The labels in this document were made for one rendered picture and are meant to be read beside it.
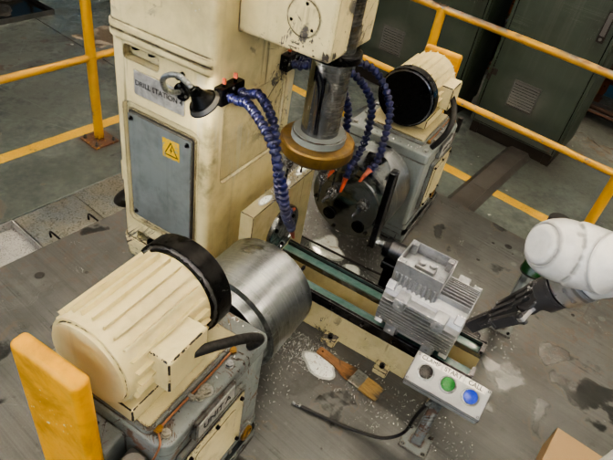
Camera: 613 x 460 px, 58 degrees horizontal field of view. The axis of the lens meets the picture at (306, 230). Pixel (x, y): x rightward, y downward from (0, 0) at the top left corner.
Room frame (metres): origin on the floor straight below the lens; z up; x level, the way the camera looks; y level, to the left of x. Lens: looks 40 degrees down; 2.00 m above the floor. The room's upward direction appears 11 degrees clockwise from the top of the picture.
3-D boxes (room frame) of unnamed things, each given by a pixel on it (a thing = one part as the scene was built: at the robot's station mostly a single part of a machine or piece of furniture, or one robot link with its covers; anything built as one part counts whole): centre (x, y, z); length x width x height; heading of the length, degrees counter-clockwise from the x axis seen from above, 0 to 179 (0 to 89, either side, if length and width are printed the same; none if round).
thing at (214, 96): (1.01, 0.29, 1.46); 0.18 x 0.11 x 0.13; 66
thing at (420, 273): (1.00, -0.30, 1.11); 0.12 x 0.11 x 0.07; 65
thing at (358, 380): (0.89, -0.18, 0.80); 0.21 x 0.05 x 0.01; 58
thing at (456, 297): (0.99, -0.34, 1.01); 0.20 x 0.19 x 0.19; 65
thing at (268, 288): (0.80, 0.12, 1.04); 0.37 x 0.25 x 0.25; 156
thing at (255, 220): (1.19, 0.12, 0.97); 0.30 x 0.11 x 0.34; 156
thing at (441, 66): (1.69, -0.31, 1.16); 0.33 x 0.26 x 0.42; 156
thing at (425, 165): (1.67, -0.26, 0.99); 0.35 x 0.31 x 0.37; 156
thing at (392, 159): (1.43, -0.16, 1.04); 0.41 x 0.25 x 0.25; 156
